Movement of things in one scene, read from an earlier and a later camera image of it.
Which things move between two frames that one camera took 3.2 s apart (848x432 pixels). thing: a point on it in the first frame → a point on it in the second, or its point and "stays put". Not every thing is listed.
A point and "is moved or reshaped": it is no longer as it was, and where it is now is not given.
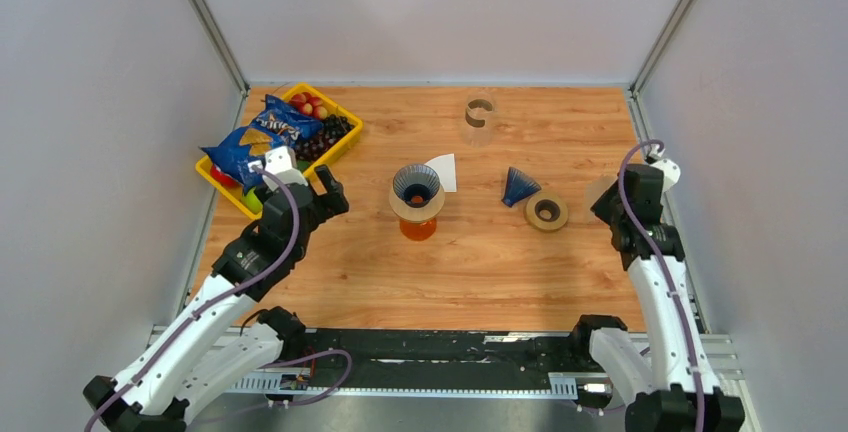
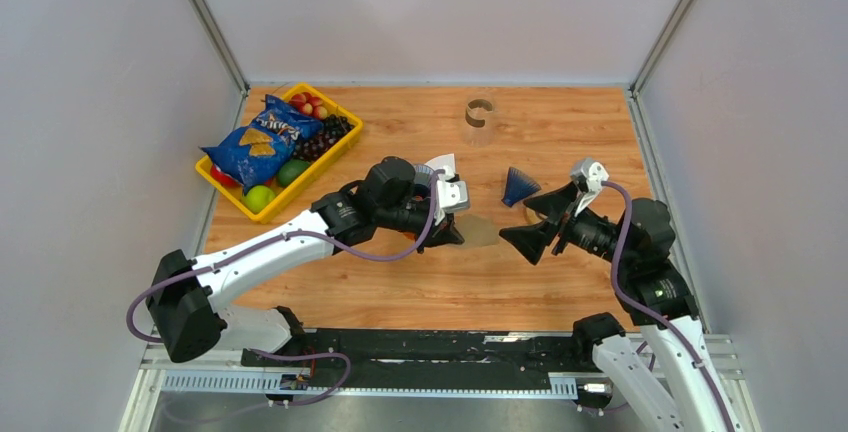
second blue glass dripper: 518,186 stays put
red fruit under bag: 216,171 stays put
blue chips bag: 276,125 stays put
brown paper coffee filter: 595,186 is moved or reshaped
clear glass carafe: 478,130 stays put
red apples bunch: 308,104 stays put
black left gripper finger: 335,198 → 446,234
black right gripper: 599,207 → 555,204
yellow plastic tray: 204,165 stays put
